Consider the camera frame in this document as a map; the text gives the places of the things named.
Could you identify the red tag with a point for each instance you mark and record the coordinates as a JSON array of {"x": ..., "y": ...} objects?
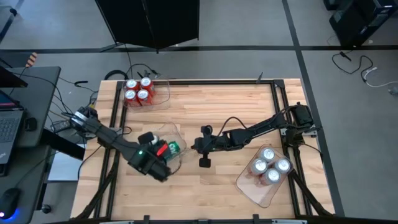
[{"x": 162, "y": 150}]

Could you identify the pink white Spindrift can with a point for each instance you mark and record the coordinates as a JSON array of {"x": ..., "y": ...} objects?
[
  {"x": 267, "y": 154},
  {"x": 258, "y": 165},
  {"x": 272, "y": 175},
  {"x": 283, "y": 165}
]

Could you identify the black metal bar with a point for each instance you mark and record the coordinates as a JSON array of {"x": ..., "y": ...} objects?
[{"x": 62, "y": 144}]

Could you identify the green Sprite can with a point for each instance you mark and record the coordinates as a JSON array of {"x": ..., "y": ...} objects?
[
  {"x": 172, "y": 148},
  {"x": 155, "y": 139}
]

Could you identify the black computer tower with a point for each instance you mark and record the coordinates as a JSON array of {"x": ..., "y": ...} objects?
[{"x": 357, "y": 21}]

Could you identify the black laptop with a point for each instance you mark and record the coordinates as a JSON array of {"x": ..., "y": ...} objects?
[{"x": 9, "y": 124}]

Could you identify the black stand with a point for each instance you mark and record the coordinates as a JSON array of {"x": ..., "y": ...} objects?
[{"x": 13, "y": 12}]

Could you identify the black computer mouse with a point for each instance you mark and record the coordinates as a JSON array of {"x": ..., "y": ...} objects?
[{"x": 9, "y": 200}]

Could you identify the orange black striped marker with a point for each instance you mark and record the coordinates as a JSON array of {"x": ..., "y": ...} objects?
[{"x": 31, "y": 59}]

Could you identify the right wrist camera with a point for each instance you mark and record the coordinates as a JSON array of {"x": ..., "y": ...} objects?
[{"x": 206, "y": 130}]

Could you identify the black caster wheel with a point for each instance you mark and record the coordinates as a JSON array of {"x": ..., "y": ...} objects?
[{"x": 46, "y": 209}]

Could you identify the dark grey desk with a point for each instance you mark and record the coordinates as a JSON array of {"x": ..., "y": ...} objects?
[{"x": 40, "y": 93}]

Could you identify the silver mounting plate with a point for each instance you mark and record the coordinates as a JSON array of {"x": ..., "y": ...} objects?
[{"x": 283, "y": 130}]

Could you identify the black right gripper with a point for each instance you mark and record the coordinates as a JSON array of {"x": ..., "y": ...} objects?
[{"x": 214, "y": 144}]

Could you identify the small blue-grey object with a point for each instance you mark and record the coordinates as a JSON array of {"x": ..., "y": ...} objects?
[{"x": 393, "y": 91}]

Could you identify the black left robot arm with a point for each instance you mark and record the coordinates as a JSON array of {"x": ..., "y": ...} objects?
[{"x": 105, "y": 137}]

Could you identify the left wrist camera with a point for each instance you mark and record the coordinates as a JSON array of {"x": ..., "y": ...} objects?
[{"x": 146, "y": 137}]

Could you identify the black backdrop panel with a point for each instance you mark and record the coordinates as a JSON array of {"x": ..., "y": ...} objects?
[{"x": 149, "y": 21}]

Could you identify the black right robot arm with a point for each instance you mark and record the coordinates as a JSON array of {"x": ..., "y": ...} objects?
[{"x": 264, "y": 126}]

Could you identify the clear plastic bin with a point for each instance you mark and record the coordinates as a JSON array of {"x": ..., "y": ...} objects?
[
  {"x": 161, "y": 99},
  {"x": 255, "y": 196},
  {"x": 175, "y": 133}
]

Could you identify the white board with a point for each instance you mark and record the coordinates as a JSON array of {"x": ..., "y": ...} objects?
[{"x": 63, "y": 168}]

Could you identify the red Fanta can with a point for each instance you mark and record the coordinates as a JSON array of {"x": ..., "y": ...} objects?
[
  {"x": 146, "y": 83},
  {"x": 130, "y": 95},
  {"x": 143, "y": 95},
  {"x": 132, "y": 84}
]

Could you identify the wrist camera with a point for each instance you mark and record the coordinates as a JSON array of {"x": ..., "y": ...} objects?
[
  {"x": 146, "y": 137},
  {"x": 206, "y": 130}
]

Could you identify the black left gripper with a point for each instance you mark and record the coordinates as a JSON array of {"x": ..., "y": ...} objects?
[{"x": 158, "y": 171}]

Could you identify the small black desk device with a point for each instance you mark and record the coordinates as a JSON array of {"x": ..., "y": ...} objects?
[{"x": 31, "y": 124}]

